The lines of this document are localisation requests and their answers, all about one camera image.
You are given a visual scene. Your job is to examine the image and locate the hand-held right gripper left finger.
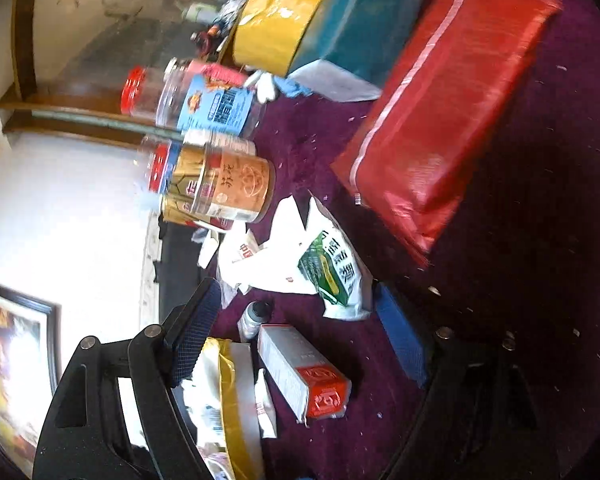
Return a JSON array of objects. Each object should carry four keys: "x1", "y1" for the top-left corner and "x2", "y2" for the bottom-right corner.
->
[{"x1": 32, "y1": 276, "x2": 223, "y2": 480}]

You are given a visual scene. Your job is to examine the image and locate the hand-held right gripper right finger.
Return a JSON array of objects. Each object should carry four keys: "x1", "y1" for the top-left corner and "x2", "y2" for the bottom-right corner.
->
[{"x1": 374, "y1": 281, "x2": 567, "y2": 480}]

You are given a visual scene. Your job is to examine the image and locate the gold cardboard box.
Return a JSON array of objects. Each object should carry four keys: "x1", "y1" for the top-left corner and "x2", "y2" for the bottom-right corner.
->
[{"x1": 199, "y1": 337, "x2": 267, "y2": 480}]

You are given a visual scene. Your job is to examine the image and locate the small grey bottle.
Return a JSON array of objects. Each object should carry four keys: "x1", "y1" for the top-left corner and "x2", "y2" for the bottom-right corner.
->
[{"x1": 237, "y1": 300, "x2": 274, "y2": 343}]

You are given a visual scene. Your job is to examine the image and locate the flat white packet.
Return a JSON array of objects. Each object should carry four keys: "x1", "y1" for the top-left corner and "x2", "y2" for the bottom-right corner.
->
[{"x1": 197, "y1": 229, "x2": 232, "y2": 269}]

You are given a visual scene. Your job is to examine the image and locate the green white plastic bag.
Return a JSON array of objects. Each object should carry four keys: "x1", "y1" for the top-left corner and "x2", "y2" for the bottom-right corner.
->
[{"x1": 272, "y1": 195, "x2": 374, "y2": 322}]

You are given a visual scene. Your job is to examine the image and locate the white mailer bag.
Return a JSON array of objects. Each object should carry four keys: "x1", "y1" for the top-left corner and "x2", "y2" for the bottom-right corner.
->
[{"x1": 217, "y1": 195, "x2": 322, "y2": 297}]

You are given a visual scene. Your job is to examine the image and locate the white red sachet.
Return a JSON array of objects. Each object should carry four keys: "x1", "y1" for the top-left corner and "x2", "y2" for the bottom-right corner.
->
[{"x1": 253, "y1": 368, "x2": 279, "y2": 441}]

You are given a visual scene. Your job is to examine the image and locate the white red box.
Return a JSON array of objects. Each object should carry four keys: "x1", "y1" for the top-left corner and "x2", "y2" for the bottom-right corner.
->
[{"x1": 256, "y1": 323, "x2": 354, "y2": 424}]

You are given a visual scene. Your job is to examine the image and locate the purple tablecloth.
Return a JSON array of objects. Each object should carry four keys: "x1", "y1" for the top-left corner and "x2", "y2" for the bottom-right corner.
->
[{"x1": 200, "y1": 0, "x2": 600, "y2": 480}]

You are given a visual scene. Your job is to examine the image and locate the jar of gold red packets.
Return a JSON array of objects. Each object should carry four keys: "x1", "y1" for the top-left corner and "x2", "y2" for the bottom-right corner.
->
[{"x1": 159, "y1": 192, "x2": 233, "y2": 234}]

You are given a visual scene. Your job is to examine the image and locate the jar with orange label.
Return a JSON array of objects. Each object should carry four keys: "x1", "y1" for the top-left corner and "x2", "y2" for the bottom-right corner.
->
[{"x1": 200, "y1": 141, "x2": 277, "y2": 225}]

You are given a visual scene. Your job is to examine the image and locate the red-lidded jar gold contents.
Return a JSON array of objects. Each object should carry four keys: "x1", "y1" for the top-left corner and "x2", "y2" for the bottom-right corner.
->
[{"x1": 139, "y1": 135, "x2": 206, "y2": 201}]

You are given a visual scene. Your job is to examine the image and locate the framed picture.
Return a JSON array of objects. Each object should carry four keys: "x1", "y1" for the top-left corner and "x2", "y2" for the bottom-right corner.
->
[{"x1": 0, "y1": 275, "x2": 62, "y2": 462}]

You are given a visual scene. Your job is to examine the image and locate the red packet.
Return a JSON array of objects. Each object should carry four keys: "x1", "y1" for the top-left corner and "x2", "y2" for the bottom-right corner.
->
[{"x1": 329, "y1": 0, "x2": 564, "y2": 267}]

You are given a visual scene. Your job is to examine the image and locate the clear jar blue label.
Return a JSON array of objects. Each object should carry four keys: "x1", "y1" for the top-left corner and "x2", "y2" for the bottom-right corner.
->
[{"x1": 119, "y1": 58, "x2": 267, "y2": 140}]

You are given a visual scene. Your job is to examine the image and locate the white work glove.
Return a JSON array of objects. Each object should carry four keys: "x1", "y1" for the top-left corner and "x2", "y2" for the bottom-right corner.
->
[{"x1": 244, "y1": 72, "x2": 281, "y2": 104}]

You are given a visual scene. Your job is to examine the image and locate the teal tissue pack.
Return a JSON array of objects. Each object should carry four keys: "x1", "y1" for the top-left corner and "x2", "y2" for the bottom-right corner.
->
[{"x1": 287, "y1": 0, "x2": 434, "y2": 104}]

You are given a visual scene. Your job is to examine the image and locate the gold tissue pack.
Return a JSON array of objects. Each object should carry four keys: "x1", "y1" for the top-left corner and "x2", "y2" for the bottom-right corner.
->
[{"x1": 232, "y1": 0, "x2": 329, "y2": 79}]

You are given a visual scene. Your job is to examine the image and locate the glass partition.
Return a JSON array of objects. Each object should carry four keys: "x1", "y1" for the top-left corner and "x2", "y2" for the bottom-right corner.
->
[{"x1": 15, "y1": 0, "x2": 281, "y2": 126}]

